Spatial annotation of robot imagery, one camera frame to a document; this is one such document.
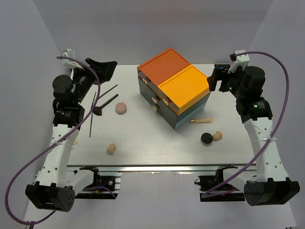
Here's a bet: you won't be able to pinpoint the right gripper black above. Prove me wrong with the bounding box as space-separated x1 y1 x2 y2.
206 65 245 99

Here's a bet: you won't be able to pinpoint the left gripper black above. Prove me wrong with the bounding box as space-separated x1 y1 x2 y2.
71 58 117 105

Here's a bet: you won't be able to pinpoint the black round jar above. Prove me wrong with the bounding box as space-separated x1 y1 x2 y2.
200 133 214 146

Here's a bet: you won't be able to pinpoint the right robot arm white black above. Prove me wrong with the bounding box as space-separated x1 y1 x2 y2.
202 66 300 206

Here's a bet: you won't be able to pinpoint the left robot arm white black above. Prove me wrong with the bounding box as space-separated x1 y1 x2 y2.
25 58 117 212

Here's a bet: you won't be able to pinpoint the thin black makeup brush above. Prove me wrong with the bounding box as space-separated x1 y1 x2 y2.
98 84 118 99

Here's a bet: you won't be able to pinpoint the blue label sticker right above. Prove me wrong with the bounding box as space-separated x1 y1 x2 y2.
214 64 231 69

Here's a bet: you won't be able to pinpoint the long thin black stick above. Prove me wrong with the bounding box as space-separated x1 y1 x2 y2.
89 92 96 138

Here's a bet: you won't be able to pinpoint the yellow drawer box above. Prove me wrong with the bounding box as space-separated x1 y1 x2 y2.
157 64 210 115

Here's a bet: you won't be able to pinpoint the black brush brown bristles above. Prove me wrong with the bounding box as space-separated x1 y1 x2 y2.
93 94 118 116

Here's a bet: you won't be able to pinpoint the beige tube gold cap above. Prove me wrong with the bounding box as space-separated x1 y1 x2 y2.
190 118 213 124

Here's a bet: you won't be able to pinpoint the dark orange drawer box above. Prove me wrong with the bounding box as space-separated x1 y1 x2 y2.
137 48 190 86

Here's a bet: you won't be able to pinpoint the dark grey drawer box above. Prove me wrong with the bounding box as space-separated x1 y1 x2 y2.
138 77 178 129

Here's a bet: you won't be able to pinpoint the teal drawer box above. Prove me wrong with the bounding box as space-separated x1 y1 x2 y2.
174 98 207 130

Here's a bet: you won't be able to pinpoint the beige sponge right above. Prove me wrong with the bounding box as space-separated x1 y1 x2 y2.
213 131 223 141

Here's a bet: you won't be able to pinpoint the beige sponge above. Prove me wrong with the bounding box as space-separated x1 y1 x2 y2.
213 131 223 141
106 143 116 155

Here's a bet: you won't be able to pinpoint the beige sponge left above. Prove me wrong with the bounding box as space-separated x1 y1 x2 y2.
106 143 116 155

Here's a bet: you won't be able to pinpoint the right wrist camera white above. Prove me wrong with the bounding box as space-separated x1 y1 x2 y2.
228 50 250 73

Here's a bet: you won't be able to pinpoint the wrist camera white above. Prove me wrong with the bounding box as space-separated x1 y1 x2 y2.
61 49 81 69
228 50 250 73

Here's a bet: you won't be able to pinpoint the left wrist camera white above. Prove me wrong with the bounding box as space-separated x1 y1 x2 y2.
61 49 81 69

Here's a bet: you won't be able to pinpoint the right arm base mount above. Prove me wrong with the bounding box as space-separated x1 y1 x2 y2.
195 164 246 202

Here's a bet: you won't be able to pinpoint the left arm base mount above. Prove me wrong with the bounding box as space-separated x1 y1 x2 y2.
68 166 121 199

